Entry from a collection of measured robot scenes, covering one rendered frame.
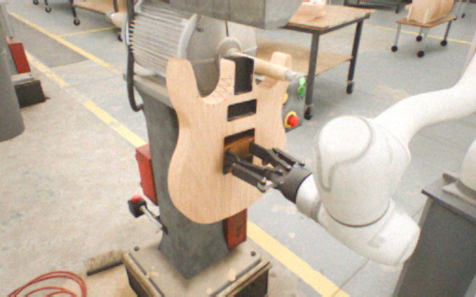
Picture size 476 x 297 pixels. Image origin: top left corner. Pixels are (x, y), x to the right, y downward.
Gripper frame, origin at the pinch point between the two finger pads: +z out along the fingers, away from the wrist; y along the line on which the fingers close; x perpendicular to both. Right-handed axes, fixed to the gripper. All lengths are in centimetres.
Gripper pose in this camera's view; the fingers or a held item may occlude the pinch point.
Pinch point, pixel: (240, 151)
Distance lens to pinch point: 83.3
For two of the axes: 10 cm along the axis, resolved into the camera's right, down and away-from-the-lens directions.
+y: 7.5, -2.8, 6.0
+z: -6.6, -3.7, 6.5
